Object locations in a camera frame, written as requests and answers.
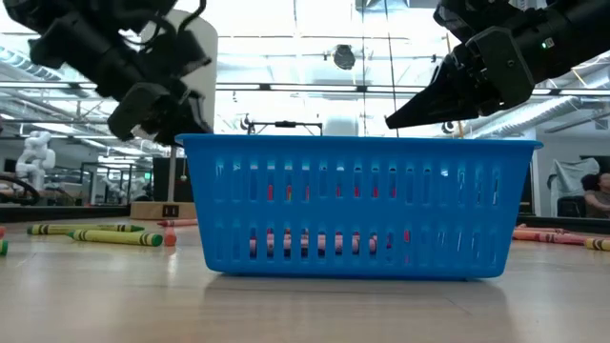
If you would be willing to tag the blue plastic basket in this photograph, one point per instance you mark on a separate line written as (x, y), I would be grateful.
(362, 214)

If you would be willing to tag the yellow crayon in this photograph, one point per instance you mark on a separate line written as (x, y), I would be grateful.
(598, 244)

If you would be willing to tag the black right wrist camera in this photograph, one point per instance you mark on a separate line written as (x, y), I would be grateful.
(472, 16)

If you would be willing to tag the black gantry bar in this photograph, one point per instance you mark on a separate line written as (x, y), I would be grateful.
(285, 124)

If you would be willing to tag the grey cloth cover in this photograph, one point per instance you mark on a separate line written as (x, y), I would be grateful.
(569, 176)

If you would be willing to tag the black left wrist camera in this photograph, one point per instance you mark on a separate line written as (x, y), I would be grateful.
(188, 52)

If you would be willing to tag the person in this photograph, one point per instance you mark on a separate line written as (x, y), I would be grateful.
(598, 197)

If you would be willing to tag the white table lamp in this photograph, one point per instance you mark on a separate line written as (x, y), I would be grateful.
(143, 210)

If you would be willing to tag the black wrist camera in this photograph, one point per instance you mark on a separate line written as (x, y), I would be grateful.
(472, 16)
(188, 52)

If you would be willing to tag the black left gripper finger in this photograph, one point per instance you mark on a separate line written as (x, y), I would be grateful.
(188, 124)

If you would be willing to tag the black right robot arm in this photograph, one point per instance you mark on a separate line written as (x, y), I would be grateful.
(572, 33)

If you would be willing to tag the crayons inside basket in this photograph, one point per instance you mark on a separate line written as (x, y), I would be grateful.
(269, 192)

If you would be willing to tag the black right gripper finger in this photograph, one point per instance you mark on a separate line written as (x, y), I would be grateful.
(448, 102)

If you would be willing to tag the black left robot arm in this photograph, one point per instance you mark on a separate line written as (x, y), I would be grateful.
(76, 43)

